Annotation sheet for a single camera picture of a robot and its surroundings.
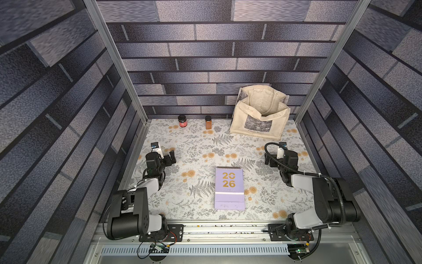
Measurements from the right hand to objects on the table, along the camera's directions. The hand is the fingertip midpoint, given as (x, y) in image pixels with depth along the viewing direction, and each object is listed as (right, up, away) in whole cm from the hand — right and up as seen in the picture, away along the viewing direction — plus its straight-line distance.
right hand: (274, 152), depth 95 cm
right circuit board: (+1, -40, -25) cm, 48 cm away
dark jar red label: (-57, +20, +17) cm, 63 cm away
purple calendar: (-28, -17, -13) cm, 36 cm away
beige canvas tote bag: (-2, +28, +18) cm, 33 cm away
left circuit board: (-60, -40, -24) cm, 76 cm away
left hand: (-63, +2, -4) cm, 63 cm away
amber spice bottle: (-39, +19, +15) cm, 46 cm away
